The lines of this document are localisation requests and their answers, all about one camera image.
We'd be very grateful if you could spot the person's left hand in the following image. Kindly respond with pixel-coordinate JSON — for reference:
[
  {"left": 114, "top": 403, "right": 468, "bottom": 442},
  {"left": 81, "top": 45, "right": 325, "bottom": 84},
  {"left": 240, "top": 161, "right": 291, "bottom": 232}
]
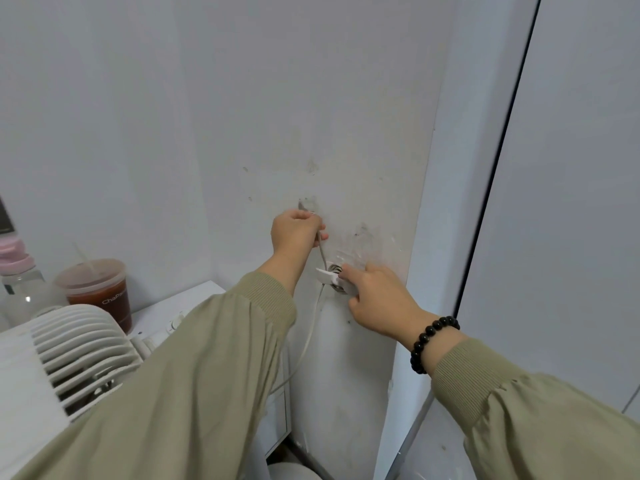
[{"left": 270, "top": 209, "right": 329, "bottom": 285}]

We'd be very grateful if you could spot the person's right hand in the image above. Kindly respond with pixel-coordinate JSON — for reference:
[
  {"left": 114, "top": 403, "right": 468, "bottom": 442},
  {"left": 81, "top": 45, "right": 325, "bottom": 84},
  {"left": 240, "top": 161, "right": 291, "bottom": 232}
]
[{"left": 339, "top": 262, "right": 433, "bottom": 348}]

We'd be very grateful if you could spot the white power cable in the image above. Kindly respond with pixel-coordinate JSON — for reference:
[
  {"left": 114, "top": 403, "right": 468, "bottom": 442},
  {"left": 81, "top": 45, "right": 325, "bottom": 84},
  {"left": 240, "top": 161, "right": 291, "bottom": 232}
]
[{"left": 269, "top": 198, "right": 351, "bottom": 395}]

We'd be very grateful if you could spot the white nightstand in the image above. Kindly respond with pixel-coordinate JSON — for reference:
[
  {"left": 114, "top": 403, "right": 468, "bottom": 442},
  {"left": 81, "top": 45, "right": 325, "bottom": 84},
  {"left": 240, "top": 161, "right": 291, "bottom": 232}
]
[{"left": 129, "top": 280, "right": 293, "bottom": 461}]

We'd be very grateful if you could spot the white fan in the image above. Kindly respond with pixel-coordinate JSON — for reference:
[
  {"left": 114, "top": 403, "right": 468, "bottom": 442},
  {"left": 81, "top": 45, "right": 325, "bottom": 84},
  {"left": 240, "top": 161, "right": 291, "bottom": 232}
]
[{"left": 0, "top": 303, "right": 323, "bottom": 480}]

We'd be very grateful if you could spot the person's left forearm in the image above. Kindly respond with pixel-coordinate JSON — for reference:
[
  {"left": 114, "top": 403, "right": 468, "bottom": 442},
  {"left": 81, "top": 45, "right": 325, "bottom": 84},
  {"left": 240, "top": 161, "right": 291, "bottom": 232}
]
[{"left": 12, "top": 267, "right": 299, "bottom": 480}]

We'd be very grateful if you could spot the person's right forearm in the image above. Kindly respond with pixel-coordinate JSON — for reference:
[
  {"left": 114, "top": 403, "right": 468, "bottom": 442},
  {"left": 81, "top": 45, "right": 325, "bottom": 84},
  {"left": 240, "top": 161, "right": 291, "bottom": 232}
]
[{"left": 431, "top": 334, "right": 640, "bottom": 480}]

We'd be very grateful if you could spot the cup of brown drink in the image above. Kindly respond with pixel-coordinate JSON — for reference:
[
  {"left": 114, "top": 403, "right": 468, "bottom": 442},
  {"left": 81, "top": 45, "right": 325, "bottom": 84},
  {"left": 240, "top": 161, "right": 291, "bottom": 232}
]
[{"left": 53, "top": 242, "right": 133, "bottom": 335}]

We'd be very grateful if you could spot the white wardrobe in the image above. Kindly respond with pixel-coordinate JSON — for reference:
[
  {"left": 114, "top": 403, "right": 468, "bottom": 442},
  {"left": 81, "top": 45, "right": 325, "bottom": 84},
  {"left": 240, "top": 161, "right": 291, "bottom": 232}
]
[{"left": 455, "top": 0, "right": 640, "bottom": 415}]

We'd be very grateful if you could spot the clear bottle with pink cap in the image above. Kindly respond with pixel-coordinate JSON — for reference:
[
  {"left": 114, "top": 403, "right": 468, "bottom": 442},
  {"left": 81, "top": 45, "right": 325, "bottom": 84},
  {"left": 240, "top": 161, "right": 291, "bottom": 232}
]
[{"left": 0, "top": 238, "right": 66, "bottom": 331}]

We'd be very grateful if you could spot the white wall hook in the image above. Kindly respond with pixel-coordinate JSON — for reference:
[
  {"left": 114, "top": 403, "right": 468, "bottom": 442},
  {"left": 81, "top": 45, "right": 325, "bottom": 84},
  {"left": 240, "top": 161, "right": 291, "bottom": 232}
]
[{"left": 315, "top": 263, "right": 361, "bottom": 298}]

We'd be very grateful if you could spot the black bead bracelet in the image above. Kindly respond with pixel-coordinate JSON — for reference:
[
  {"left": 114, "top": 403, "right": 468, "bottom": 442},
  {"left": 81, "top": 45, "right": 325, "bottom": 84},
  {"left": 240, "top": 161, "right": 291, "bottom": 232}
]
[{"left": 410, "top": 316, "right": 461, "bottom": 375}]

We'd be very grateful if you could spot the dark wall socket panel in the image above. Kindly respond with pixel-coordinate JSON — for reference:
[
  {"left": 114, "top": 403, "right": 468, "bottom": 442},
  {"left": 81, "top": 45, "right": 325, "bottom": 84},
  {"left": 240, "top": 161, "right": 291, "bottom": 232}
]
[{"left": 0, "top": 197, "right": 15, "bottom": 238}]

